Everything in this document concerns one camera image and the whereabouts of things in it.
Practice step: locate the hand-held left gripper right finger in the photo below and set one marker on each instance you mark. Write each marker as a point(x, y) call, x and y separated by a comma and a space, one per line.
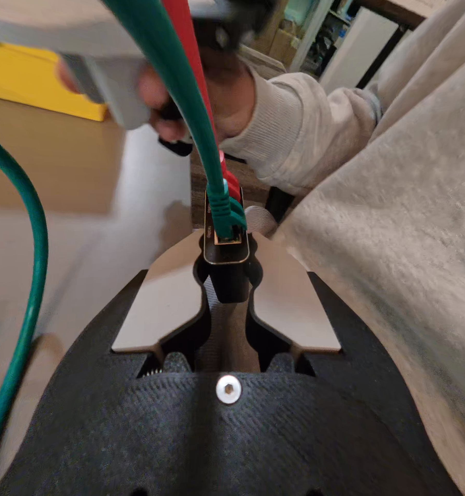
point(290, 306)

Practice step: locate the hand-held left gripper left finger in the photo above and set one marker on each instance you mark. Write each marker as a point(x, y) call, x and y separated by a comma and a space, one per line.
point(166, 306)

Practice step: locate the person's right forearm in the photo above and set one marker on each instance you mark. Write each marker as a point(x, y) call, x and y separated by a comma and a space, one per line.
point(302, 128)

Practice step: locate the person's right hand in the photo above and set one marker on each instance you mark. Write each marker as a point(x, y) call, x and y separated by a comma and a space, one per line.
point(232, 97)

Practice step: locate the yellow plastic bin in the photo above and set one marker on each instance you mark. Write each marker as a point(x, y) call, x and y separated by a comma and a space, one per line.
point(23, 77)

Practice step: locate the small brown carton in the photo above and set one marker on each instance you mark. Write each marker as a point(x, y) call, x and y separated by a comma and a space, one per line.
point(282, 42)

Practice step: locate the white cabinet panel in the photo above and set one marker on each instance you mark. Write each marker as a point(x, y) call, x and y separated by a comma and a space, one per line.
point(356, 50)

